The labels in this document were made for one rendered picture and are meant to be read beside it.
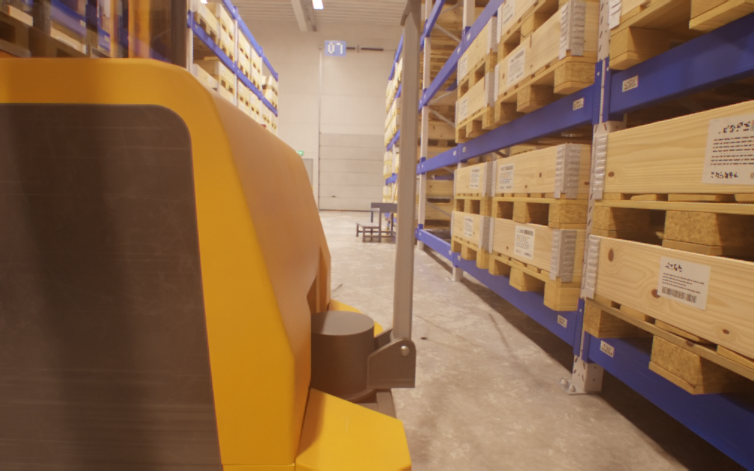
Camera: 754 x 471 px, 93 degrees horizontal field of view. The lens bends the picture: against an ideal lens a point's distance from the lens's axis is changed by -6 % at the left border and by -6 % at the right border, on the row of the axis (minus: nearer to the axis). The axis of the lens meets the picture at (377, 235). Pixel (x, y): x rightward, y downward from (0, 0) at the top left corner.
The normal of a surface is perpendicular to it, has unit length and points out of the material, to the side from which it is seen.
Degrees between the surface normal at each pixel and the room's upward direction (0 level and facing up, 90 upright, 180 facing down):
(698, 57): 90
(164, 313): 90
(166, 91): 90
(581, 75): 90
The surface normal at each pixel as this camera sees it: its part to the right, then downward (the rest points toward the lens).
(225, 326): 0.06, 0.11
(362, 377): 0.70, 0.10
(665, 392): -1.00, -0.02
